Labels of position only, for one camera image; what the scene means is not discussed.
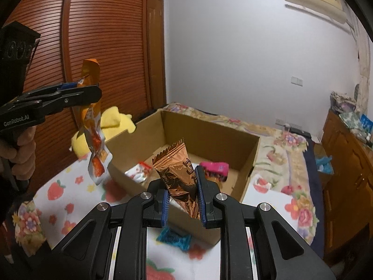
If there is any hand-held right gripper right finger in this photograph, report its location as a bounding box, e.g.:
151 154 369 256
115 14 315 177
195 166 337 280

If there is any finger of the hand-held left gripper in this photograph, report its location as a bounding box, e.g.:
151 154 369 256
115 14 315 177
36 84 103 116
16 82 80 102

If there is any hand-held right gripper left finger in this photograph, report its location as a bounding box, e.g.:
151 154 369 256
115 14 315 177
38 179 171 280

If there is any orange white snack packet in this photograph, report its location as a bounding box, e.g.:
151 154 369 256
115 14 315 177
71 58 114 185

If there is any bronze foil snack packet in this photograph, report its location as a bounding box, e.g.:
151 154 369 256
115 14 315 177
152 138 204 219

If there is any pink bun snack packet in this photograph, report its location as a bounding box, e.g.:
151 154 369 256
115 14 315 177
199 161 229 182

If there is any white red snack packet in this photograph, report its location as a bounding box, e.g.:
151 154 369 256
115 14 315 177
125 161 152 184

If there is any brown cardboard box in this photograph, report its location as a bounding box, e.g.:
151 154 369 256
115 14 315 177
106 108 261 245

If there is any person's left forearm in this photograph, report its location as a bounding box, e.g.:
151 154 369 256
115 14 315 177
0 163 32 240

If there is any person's left hand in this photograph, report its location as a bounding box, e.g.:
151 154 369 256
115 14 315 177
0 125 37 182

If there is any blue candy wrapper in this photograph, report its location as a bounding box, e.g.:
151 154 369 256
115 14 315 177
156 227 191 251

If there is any yellow plush toy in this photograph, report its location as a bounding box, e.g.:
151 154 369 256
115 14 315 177
70 106 137 156

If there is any wooden louvred wardrobe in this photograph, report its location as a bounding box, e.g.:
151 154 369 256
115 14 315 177
6 0 152 193

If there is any wooden door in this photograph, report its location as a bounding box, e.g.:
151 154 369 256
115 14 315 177
147 0 167 109

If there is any white strawberry printed blanket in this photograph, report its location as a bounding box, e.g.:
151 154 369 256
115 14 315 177
17 149 295 280

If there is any floral bed sheet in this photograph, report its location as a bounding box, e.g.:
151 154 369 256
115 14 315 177
12 102 318 245

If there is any dark blue bed base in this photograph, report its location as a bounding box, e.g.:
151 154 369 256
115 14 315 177
288 131 326 257

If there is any blue plastic bag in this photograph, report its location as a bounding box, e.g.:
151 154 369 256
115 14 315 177
316 156 334 175

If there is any wooden cabinet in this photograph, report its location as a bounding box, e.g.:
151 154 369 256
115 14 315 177
321 109 373 259

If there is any pile of assorted packets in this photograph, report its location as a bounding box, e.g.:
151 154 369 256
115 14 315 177
331 90 373 147

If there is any pale hanging cloth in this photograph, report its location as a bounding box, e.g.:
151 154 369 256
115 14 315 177
353 20 371 114

